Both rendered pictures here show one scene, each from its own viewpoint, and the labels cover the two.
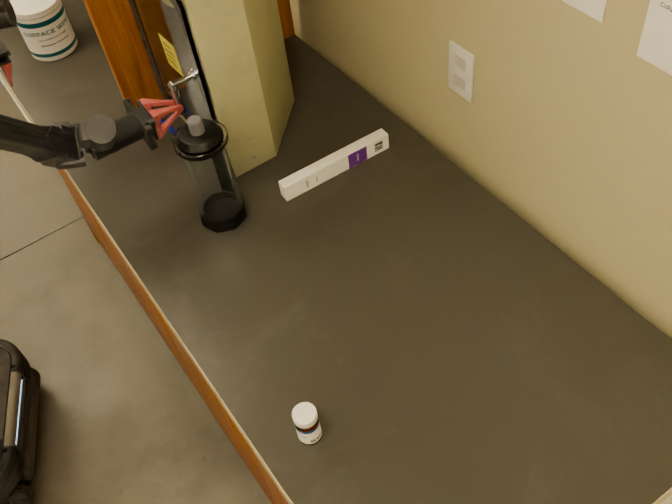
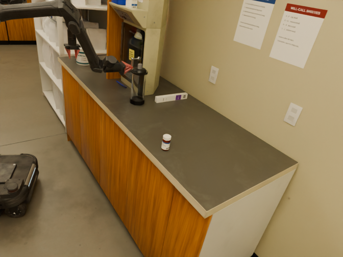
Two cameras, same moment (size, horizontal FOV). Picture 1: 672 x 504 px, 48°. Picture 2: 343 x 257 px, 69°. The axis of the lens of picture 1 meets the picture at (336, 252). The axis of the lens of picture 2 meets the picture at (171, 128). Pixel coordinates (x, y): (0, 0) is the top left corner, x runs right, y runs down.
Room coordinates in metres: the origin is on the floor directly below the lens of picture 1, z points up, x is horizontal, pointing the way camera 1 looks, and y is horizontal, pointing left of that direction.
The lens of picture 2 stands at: (-0.47, 0.31, 1.69)
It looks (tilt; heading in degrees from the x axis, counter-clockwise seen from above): 30 degrees down; 347
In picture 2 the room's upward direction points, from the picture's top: 10 degrees clockwise
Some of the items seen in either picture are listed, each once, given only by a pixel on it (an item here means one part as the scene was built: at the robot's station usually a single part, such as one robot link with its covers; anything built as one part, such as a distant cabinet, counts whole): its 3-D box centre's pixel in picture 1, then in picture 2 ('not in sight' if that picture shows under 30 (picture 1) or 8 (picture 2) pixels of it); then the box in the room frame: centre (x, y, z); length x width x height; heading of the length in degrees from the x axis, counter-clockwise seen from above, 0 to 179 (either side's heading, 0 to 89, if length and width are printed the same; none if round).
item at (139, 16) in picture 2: not in sight; (126, 14); (1.34, 0.32, 1.46); 0.32 x 0.12 x 0.10; 28
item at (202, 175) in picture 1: (211, 176); (138, 86); (1.12, 0.23, 1.06); 0.11 x 0.11 x 0.21
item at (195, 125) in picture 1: (198, 132); (139, 69); (1.12, 0.23, 1.18); 0.09 x 0.09 x 0.07
